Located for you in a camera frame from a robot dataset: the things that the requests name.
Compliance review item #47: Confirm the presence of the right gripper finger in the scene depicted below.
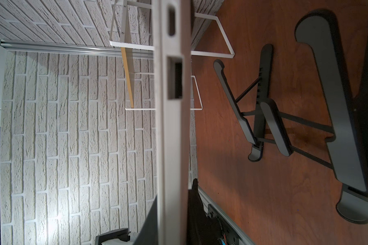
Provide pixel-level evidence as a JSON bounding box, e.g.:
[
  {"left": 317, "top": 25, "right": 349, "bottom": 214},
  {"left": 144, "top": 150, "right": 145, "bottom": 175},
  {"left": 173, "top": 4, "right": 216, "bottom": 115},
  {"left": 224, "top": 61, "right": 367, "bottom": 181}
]
[{"left": 186, "top": 179, "right": 222, "bottom": 245}]

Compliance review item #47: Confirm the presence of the silver laptop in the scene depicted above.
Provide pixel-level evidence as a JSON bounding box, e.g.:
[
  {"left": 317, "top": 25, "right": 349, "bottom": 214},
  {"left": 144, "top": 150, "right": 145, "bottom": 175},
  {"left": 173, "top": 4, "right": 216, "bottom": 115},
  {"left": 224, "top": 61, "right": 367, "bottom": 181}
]
[{"left": 151, "top": 0, "right": 193, "bottom": 245}]

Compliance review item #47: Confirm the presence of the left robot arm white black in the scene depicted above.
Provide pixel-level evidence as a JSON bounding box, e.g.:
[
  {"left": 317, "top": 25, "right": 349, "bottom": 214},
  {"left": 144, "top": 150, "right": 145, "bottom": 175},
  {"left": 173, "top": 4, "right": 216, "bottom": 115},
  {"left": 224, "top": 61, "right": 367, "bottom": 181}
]
[{"left": 95, "top": 228, "right": 130, "bottom": 245}]

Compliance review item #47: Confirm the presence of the black laptop stand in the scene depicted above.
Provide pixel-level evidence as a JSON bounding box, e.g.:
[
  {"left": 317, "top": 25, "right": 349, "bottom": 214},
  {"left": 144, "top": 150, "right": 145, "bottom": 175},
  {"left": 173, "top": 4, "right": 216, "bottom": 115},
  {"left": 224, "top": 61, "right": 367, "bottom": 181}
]
[{"left": 213, "top": 9, "right": 368, "bottom": 224}]

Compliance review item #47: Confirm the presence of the white shelf with wooden top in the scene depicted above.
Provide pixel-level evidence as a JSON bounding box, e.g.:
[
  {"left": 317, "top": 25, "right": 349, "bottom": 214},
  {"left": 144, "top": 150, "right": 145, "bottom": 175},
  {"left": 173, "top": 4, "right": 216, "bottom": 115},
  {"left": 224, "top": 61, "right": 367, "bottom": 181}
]
[{"left": 109, "top": 1, "right": 235, "bottom": 110}]

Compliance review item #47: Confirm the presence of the aluminium mounting rail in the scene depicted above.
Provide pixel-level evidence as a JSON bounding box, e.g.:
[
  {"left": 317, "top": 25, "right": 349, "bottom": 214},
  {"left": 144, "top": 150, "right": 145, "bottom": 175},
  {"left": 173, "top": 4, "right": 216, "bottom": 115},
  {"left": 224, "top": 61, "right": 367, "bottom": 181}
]
[{"left": 198, "top": 188, "right": 255, "bottom": 245}]

